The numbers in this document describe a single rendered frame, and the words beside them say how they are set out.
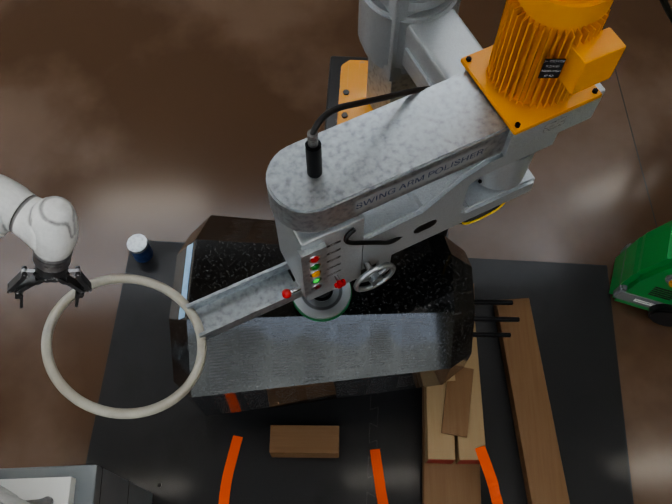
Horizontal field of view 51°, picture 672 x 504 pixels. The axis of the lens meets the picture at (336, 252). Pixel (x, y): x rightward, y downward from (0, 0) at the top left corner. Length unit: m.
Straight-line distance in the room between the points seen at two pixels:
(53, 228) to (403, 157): 0.88
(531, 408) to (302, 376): 1.13
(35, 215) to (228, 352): 1.20
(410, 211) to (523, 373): 1.44
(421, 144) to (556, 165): 2.17
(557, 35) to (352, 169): 0.59
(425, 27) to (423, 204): 0.63
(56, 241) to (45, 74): 2.88
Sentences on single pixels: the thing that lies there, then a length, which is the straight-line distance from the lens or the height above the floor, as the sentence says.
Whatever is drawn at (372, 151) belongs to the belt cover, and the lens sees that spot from 1.89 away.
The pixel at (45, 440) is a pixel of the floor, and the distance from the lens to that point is 3.56.
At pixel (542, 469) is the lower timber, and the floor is 0.09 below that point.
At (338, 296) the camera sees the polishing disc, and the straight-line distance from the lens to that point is 2.57.
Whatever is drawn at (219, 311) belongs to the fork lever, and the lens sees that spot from 2.37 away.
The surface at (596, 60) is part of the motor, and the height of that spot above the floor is 1.93.
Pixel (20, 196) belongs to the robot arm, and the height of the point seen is 1.86.
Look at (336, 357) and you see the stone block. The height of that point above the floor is 0.68.
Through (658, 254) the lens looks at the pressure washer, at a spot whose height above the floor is 0.43.
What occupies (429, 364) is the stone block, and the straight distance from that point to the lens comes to 2.73.
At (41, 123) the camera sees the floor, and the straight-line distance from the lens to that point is 4.33.
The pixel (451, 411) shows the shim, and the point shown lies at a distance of 3.15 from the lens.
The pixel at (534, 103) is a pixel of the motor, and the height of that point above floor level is 1.70.
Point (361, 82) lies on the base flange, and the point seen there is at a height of 0.78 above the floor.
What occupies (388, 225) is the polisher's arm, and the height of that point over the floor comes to 1.36.
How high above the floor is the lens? 3.25
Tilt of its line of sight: 65 degrees down
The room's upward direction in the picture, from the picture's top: straight up
